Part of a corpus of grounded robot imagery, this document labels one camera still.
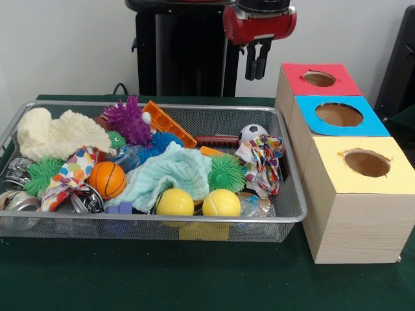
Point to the yellow tennis ball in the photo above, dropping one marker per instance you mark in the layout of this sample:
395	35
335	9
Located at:
221	203

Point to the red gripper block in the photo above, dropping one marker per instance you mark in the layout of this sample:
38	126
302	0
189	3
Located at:
259	27

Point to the small soccer ball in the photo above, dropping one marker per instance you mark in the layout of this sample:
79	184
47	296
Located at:
253	131

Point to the colourful polka dot cloth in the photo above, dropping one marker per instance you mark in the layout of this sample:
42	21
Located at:
74	171
259	162

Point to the shallow mesh bin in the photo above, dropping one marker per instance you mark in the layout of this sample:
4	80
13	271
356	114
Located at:
65	230

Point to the purple spiky toy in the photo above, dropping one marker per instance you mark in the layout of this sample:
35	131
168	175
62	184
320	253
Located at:
128	121

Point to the wooden box with three holes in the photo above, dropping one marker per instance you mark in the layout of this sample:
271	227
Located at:
356	226

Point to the orange toy basketball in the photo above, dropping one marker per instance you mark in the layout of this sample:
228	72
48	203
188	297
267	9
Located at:
107	180

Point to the smooth yellow ball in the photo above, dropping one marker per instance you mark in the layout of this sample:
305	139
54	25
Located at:
175	202

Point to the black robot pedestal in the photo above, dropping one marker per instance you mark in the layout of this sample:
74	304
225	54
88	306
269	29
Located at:
181	48

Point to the mint green cloth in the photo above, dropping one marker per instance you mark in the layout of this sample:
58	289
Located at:
175	171

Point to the cream knitted cloth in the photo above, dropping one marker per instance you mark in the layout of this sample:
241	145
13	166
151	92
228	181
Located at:
58	136

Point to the dark green cloth side table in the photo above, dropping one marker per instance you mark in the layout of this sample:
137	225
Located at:
405	124

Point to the dark green tablecloth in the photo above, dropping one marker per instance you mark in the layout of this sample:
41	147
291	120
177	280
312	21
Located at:
194	278

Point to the black upright panel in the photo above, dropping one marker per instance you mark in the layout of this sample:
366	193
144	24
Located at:
402	64

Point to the orange toy brick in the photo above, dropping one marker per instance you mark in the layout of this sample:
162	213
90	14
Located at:
162	120

